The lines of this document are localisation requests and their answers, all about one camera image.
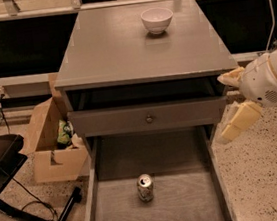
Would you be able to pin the open grey middle drawer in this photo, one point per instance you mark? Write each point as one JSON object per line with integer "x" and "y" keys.
{"x": 186, "y": 184}

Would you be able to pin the white ceramic bowl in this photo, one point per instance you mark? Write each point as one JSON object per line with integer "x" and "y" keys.
{"x": 156, "y": 20}

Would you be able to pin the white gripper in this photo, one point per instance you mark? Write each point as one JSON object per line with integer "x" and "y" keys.
{"x": 262, "y": 79}

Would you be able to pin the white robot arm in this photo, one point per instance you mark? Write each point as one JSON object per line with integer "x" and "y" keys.
{"x": 257, "y": 83}

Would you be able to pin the green snack bag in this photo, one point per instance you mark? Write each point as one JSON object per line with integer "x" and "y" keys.
{"x": 65, "y": 133}

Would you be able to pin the grey wooden drawer cabinet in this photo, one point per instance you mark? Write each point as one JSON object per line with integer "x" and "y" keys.
{"x": 113, "y": 61}

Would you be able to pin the grey top drawer with knob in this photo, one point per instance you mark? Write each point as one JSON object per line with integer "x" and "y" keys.
{"x": 149, "y": 117}

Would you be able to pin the open cardboard box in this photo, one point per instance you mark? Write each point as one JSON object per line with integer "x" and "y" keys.
{"x": 51, "y": 162}

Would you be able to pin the green white 7up can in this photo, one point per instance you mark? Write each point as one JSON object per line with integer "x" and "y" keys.
{"x": 145, "y": 188}

